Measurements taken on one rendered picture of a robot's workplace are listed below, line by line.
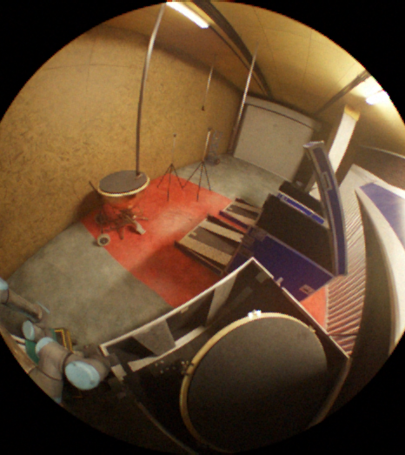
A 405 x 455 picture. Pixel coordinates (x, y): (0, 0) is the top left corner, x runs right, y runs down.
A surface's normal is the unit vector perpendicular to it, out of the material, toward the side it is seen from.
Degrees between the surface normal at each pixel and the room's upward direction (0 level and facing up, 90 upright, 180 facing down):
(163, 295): 0
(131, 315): 0
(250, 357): 0
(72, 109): 90
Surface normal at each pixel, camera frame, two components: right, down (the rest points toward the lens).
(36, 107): 0.85, 0.46
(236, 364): 0.18, -0.72
